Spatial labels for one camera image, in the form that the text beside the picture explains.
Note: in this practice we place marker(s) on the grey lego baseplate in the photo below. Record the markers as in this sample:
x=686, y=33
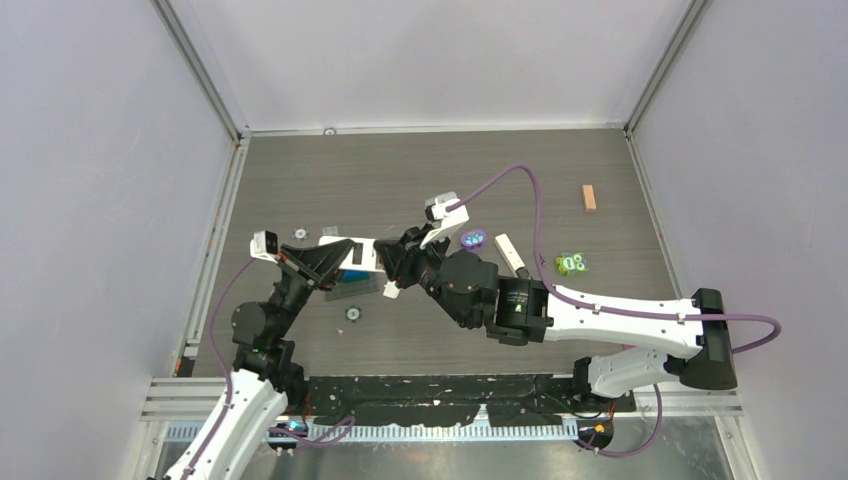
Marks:
x=354, y=289

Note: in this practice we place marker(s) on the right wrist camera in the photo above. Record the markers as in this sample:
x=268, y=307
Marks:
x=445, y=216

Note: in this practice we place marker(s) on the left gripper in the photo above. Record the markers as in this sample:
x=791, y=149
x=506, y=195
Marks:
x=326, y=258

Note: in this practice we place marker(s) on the green owl eraser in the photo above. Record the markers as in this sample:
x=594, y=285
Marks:
x=571, y=263

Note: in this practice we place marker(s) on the blue lego brick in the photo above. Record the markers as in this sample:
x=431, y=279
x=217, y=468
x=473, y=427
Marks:
x=350, y=276

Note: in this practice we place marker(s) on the black gear lower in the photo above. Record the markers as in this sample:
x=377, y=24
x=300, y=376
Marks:
x=353, y=314

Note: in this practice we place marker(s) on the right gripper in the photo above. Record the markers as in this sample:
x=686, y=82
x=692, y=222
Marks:
x=393, y=255

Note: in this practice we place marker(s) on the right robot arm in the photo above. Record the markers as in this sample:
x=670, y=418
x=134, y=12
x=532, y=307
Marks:
x=665, y=340

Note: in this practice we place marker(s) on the small gear upper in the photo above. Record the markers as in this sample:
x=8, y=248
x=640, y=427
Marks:
x=300, y=234

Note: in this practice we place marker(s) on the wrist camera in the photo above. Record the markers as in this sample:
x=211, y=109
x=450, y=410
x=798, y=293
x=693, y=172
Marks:
x=445, y=216
x=264, y=246

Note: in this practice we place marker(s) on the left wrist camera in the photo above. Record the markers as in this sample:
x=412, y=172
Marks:
x=264, y=246

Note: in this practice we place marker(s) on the wooden block right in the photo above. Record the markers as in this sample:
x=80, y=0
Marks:
x=589, y=199

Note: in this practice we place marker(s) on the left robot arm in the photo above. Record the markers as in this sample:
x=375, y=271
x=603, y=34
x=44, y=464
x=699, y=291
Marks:
x=262, y=379

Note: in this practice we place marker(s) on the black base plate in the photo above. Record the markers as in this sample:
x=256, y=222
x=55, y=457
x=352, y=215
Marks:
x=451, y=400

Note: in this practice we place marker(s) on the purple paw eraser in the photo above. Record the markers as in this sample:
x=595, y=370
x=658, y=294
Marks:
x=473, y=239

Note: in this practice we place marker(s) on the white remote control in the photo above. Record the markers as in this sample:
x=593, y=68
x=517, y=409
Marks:
x=363, y=256

